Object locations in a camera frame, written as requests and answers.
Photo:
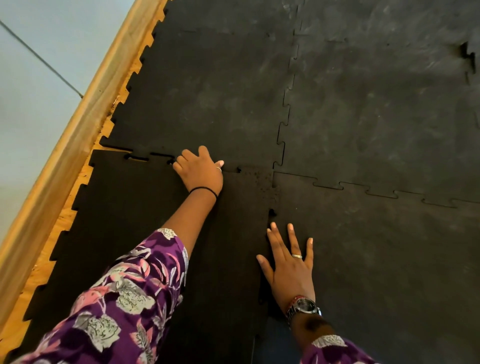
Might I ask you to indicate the person's left hand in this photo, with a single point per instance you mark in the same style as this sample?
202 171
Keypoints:
200 173

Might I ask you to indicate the person's right hand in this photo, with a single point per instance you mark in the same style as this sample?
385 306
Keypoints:
291 277

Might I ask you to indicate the person's right middle finger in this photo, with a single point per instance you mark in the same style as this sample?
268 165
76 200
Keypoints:
279 242

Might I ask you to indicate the person's left thumb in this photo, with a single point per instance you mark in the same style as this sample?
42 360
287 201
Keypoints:
219 164

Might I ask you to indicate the person's right little finger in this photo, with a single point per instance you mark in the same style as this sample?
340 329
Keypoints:
309 252

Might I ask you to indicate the person's right thumb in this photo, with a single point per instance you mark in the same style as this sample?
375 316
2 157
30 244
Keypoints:
264 265

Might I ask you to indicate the black interlocking floor mat tile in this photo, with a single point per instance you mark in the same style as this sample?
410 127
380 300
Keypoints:
477 56
375 105
393 270
123 210
210 86

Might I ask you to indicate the person's left forearm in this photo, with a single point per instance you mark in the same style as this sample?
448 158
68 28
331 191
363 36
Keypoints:
189 221

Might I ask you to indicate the person's right forearm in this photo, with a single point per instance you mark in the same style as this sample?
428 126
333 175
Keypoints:
311 327

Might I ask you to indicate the purple floral right sleeve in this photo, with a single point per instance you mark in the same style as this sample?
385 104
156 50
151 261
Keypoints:
333 352

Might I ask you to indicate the purple floral sleeve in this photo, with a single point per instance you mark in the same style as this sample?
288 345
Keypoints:
333 352
123 300

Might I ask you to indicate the purple floral left sleeve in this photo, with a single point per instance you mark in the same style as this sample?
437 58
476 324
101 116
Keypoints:
123 300

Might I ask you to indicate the wooden skirting board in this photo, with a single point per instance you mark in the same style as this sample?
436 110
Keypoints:
75 139

